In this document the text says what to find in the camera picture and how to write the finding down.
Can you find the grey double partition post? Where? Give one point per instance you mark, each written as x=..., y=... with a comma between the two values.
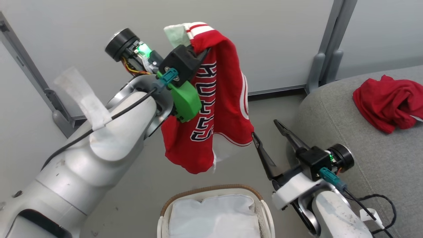
x=330, y=49

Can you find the plain red garment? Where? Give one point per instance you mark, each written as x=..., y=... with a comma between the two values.
x=383, y=102

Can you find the grey fabric sofa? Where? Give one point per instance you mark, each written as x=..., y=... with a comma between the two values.
x=330, y=115

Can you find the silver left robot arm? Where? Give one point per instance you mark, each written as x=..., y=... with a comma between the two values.
x=99, y=148

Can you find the red basketball jersey white trim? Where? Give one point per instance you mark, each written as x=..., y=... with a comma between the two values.
x=228, y=99

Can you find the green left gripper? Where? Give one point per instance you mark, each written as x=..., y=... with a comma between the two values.
x=185, y=99

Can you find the grey partition foot bar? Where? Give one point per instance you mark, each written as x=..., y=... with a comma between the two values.
x=64, y=124

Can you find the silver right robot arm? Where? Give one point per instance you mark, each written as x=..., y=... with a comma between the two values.
x=333, y=215

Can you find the white tape strip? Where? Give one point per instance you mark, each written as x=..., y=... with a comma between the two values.
x=86, y=99

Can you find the white laundry basket brown rim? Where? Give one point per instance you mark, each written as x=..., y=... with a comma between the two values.
x=211, y=187

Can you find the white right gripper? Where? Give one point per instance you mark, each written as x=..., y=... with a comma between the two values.
x=312, y=162

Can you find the grey metal partition post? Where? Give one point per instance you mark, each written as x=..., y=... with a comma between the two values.
x=29, y=72

